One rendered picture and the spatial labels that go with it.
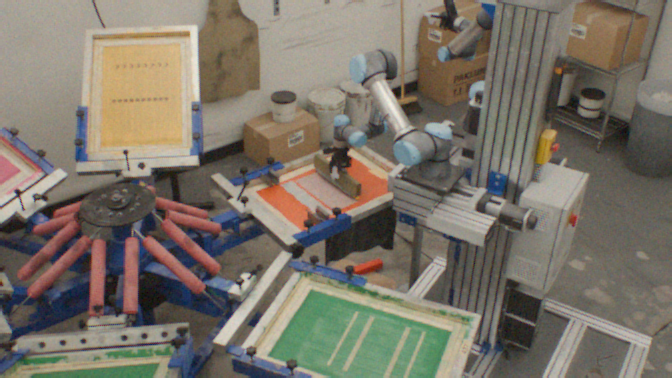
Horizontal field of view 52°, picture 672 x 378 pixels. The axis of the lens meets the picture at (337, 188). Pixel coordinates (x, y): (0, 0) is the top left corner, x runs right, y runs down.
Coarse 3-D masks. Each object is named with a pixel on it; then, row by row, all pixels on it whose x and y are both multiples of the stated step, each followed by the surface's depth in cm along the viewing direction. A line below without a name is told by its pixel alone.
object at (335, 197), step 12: (360, 180) 359; (372, 180) 359; (384, 180) 359; (324, 192) 349; (336, 192) 350; (372, 192) 350; (384, 192) 350; (300, 204) 340; (324, 204) 341; (336, 204) 341; (348, 204) 341; (360, 204) 341; (288, 216) 332; (300, 216) 332; (300, 228) 324
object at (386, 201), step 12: (348, 144) 384; (312, 156) 371; (324, 156) 376; (372, 156) 373; (288, 168) 363; (384, 168) 367; (252, 180) 351; (372, 204) 335; (384, 204) 337; (276, 216) 326; (360, 216) 330; (288, 228) 318
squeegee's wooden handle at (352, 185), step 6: (318, 156) 359; (318, 162) 360; (324, 162) 355; (318, 168) 362; (324, 168) 357; (330, 174) 354; (342, 174) 345; (336, 180) 351; (342, 180) 346; (348, 180) 342; (354, 180) 341; (348, 186) 344; (354, 186) 339; (360, 186) 340; (354, 192) 341; (360, 192) 342
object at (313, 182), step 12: (348, 168) 369; (360, 168) 369; (288, 180) 358; (300, 180) 358; (312, 180) 358; (324, 180) 359; (264, 192) 349; (276, 192) 349; (288, 192) 349; (312, 192) 349; (276, 204) 340; (288, 204) 340
